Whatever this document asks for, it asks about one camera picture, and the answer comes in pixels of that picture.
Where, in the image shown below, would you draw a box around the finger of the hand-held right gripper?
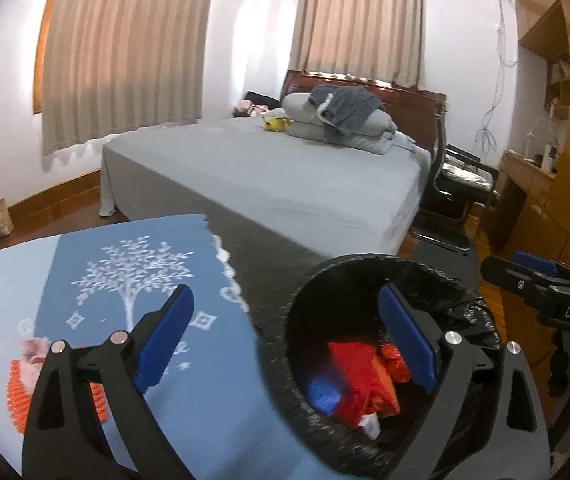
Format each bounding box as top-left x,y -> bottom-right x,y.
511,251 -> 570,288
480,255 -> 556,307

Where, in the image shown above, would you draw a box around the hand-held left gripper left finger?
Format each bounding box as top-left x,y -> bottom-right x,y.
21,284 -> 196,480

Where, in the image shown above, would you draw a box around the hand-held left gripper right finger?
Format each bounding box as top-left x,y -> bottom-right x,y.
377,284 -> 552,480

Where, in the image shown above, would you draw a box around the red cloth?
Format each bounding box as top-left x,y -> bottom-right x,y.
327,341 -> 402,427

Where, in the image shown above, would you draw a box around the blue cloth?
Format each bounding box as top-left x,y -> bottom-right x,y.
309,374 -> 348,415

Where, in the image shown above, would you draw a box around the black trash bin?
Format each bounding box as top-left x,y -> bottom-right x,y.
257,254 -> 504,480

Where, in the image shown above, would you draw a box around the orange plastic wrapper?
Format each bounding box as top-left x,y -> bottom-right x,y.
381,344 -> 412,386

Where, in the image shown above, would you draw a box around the wooden wardrobe with desk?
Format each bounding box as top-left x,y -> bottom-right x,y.
487,0 -> 570,283

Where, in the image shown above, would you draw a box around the white paper scrap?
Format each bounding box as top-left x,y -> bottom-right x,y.
360,412 -> 382,440

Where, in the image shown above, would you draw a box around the blue tree print tablecloth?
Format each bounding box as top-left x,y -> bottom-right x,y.
0,214 -> 318,480

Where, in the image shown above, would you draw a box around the black office chair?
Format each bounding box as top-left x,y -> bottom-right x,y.
409,102 -> 500,255

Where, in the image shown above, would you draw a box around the pale pink cloth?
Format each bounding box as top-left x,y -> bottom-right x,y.
21,338 -> 50,364

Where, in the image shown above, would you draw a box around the orange spiky toy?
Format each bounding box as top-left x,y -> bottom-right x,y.
6,359 -> 112,435

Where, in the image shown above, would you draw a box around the bed with grey sheet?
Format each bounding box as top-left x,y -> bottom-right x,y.
99,114 -> 432,283

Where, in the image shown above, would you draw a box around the wooden headboard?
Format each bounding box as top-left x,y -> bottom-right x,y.
281,70 -> 448,155

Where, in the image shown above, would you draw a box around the folded grey quilt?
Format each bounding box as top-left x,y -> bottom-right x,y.
281,92 -> 398,155

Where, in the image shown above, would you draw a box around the brown paper bag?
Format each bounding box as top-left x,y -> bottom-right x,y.
0,199 -> 14,239

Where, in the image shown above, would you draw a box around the dark grey clothes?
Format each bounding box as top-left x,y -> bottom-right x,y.
310,85 -> 386,135

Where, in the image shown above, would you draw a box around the yellow plush toy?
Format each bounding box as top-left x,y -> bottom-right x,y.
262,115 -> 294,133

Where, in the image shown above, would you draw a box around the pink doll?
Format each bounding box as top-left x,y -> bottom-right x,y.
235,100 -> 272,116

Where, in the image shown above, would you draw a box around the black bag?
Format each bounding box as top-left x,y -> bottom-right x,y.
242,91 -> 284,111

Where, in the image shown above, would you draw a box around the narrow beige curtain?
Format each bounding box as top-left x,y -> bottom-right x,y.
290,0 -> 428,89

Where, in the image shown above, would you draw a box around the wide beige curtain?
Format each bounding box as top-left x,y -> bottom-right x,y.
32,0 -> 218,159

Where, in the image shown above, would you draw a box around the white wall cables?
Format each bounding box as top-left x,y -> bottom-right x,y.
475,0 -> 518,152

